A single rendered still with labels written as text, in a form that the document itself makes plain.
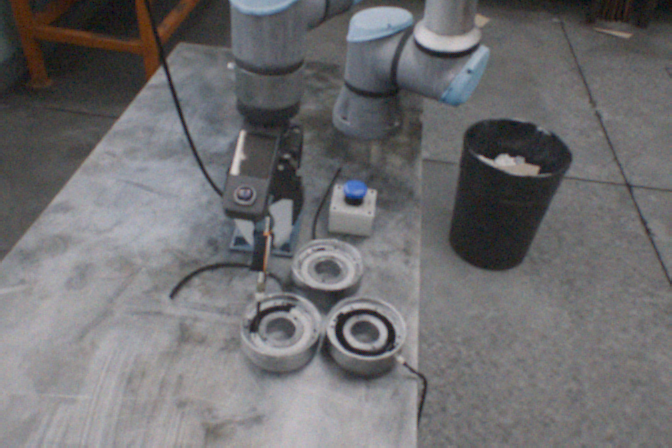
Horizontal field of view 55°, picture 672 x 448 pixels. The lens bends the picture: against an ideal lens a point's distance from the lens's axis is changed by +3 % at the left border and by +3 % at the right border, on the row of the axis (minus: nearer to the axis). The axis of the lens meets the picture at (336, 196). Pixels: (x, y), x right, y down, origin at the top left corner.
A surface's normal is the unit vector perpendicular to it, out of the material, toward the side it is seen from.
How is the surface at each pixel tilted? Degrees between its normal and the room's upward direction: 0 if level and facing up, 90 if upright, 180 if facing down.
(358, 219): 90
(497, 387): 0
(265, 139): 29
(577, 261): 0
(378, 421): 0
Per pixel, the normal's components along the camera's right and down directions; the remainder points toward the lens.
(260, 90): -0.18, 0.59
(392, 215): 0.07, -0.79
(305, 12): 0.87, 0.31
